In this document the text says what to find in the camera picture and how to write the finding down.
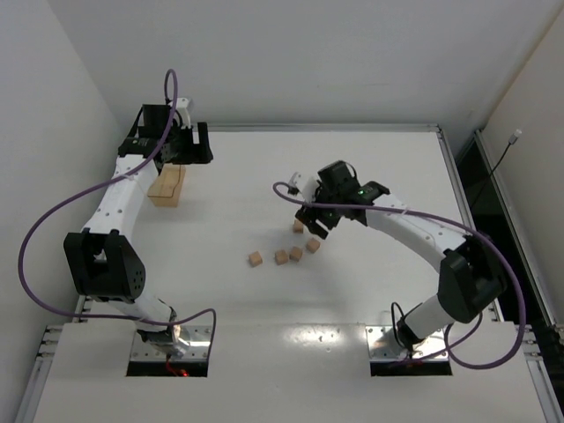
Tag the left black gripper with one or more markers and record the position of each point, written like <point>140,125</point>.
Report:
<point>194,144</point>

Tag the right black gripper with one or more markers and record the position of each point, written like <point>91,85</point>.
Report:
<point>317,216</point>

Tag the wood cube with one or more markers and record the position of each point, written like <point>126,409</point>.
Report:
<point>281,257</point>
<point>295,254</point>
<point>298,227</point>
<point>255,259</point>
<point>313,245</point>

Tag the wooden block tray box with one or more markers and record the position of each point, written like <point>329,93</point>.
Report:
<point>167,188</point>

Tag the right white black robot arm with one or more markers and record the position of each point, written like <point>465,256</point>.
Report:
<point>470,276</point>

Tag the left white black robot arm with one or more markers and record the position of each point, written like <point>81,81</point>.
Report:
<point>151,165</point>

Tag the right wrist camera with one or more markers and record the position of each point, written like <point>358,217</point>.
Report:
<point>306,186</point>

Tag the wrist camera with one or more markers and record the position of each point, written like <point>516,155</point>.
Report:
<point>182,108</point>
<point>306,186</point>

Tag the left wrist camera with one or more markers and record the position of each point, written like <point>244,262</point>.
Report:
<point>182,108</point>

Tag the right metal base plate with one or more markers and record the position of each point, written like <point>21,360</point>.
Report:
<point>383,348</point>

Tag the metal base plate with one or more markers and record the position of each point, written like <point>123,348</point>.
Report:
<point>187,343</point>
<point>383,348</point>

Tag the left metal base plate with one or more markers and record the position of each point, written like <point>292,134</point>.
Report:
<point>187,343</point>

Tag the aluminium table frame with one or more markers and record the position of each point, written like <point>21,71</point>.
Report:
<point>305,276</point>

